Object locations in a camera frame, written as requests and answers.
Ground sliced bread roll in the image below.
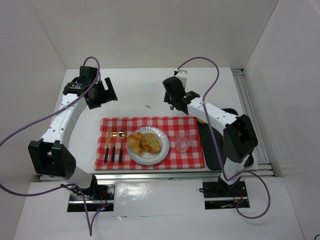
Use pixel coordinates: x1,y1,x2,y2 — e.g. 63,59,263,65
140,133,161,154

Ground black baking tray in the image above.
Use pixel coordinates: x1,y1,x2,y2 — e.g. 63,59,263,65
197,107,255,171

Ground red checkered cloth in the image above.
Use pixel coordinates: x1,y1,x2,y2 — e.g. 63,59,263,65
94,116,205,171

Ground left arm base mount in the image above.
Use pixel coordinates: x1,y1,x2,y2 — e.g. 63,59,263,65
67,184,115,213

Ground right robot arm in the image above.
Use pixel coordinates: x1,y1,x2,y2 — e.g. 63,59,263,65
162,76,258,192

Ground clear plastic cup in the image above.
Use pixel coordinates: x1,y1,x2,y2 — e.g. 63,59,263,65
174,132,193,154

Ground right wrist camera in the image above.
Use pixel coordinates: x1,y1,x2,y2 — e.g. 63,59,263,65
174,69,188,89

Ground gold spoon black handle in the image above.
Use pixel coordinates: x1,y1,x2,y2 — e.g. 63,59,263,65
118,129,127,164

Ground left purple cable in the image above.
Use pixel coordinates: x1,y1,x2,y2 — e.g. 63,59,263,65
0,57,102,237

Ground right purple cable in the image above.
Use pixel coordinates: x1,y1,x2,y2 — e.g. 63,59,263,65
176,56,271,219

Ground round bagel bread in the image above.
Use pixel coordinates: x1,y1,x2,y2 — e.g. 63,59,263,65
127,132,146,155

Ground small bread roll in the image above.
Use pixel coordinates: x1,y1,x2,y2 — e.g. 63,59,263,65
196,118,206,124

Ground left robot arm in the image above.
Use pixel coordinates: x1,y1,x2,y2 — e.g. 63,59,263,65
28,66,118,196

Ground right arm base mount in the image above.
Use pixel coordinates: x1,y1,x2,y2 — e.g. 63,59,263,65
199,181,250,210

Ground gold fork black handle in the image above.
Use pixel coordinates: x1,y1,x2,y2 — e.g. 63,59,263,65
111,129,118,164

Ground purple cable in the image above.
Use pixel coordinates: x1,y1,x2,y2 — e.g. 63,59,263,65
176,56,271,219
0,57,102,237

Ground white paper plate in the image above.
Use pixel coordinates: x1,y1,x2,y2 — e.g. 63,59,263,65
127,126,170,166

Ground gold knife black handle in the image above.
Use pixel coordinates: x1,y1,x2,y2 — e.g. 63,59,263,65
103,129,112,164

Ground aluminium side rail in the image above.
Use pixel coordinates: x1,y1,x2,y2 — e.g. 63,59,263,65
231,68,275,177

